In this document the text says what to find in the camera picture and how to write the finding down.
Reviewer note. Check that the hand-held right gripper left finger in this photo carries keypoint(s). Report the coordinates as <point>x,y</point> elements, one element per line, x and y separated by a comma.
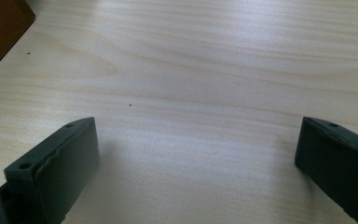
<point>59,168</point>

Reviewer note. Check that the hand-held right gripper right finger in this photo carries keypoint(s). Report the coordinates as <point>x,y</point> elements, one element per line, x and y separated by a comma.
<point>338,161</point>

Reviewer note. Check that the brown wooden box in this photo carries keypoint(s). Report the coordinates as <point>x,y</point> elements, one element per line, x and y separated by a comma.
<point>0,28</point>

